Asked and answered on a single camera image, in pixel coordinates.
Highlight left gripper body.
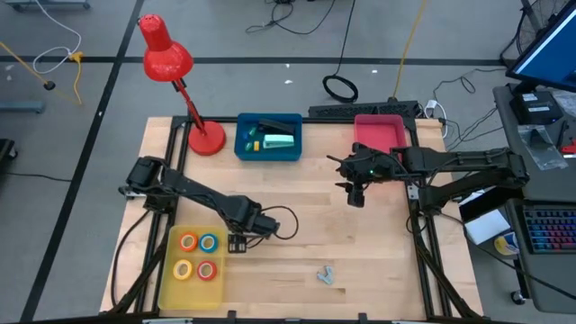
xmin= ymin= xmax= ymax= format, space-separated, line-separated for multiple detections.
xmin=227 ymin=232 xmax=249 ymax=256

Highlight white floor cable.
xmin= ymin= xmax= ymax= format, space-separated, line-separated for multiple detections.
xmin=31 ymin=0 xmax=84 ymax=76

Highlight clear plastic bag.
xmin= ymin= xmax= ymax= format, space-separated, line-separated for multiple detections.
xmin=517 ymin=123 xmax=570 ymax=172

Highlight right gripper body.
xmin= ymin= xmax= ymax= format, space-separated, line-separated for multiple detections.
xmin=336 ymin=141 xmax=371 ymax=209

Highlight grey cart base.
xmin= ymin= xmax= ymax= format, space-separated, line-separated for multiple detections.
xmin=5 ymin=0 xmax=92 ymax=13
xmin=0 ymin=101 xmax=46 ymax=115

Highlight mint green stapler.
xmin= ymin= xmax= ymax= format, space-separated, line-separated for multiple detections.
xmin=262 ymin=133 xmax=296 ymax=150

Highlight yellow pole with black tip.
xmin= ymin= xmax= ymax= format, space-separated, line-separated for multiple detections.
xmin=0 ymin=40 xmax=57 ymax=92

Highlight black floor cables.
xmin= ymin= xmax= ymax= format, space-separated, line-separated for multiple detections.
xmin=244 ymin=0 xmax=337 ymax=37

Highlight yellow extension cord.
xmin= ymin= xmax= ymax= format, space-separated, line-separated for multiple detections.
xmin=68 ymin=50 xmax=86 ymax=107

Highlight black fan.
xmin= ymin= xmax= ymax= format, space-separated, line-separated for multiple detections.
xmin=498 ymin=0 xmax=573 ymax=68

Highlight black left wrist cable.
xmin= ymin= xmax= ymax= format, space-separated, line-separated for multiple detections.
xmin=258 ymin=205 xmax=300 ymax=241

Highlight black coiled cable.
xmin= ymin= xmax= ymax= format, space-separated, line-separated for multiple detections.
xmin=321 ymin=0 xmax=360 ymax=104

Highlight orange tape roll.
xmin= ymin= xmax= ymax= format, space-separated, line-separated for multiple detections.
xmin=178 ymin=231 xmax=200 ymax=254

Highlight red desk lamp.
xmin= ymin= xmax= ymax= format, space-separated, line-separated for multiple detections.
xmin=137 ymin=13 xmax=228 ymax=158

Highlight black stapler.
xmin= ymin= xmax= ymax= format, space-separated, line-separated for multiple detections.
xmin=256 ymin=117 xmax=296 ymax=136

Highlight blue tape roll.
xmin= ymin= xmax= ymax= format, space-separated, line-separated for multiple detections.
xmin=198 ymin=232 xmax=221 ymax=255

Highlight black perforated bar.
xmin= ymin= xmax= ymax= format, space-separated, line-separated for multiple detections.
xmin=308 ymin=100 xmax=420 ymax=120

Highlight yellow tape roll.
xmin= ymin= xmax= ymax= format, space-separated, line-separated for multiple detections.
xmin=172 ymin=258 xmax=194 ymax=282

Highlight computer monitor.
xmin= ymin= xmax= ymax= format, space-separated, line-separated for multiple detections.
xmin=505 ymin=0 xmax=576 ymax=95

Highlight long yellow cable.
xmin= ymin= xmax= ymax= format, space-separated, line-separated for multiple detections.
xmin=391 ymin=0 xmax=428 ymax=102

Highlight grey-blue staple remover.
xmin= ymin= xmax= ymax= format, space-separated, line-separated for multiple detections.
xmin=315 ymin=265 xmax=336 ymax=287

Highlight pink plastic bin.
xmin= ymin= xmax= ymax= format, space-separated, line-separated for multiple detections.
xmin=353 ymin=113 xmax=409 ymax=157

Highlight black mini computer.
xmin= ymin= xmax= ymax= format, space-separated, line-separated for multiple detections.
xmin=508 ymin=90 xmax=565 ymax=126

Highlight black aluminium table frame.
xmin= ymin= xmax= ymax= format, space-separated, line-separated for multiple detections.
xmin=105 ymin=114 xmax=485 ymax=323

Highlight blue plastic bin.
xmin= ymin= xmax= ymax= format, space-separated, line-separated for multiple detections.
xmin=233 ymin=112 xmax=304 ymax=163

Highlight grey desk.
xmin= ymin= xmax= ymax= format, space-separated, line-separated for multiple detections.
xmin=492 ymin=83 xmax=576 ymax=315

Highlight white box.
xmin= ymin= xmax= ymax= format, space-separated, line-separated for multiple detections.
xmin=463 ymin=209 xmax=512 ymax=247

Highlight red tape roll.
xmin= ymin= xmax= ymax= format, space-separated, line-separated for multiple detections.
xmin=196 ymin=259 xmax=219 ymax=283

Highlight yellow translucent plastic bin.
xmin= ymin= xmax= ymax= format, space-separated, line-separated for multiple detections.
xmin=157 ymin=224 xmax=228 ymax=312

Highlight backlit rainbow keyboard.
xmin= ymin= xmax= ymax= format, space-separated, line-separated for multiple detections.
xmin=521 ymin=204 xmax=576 ymax=256

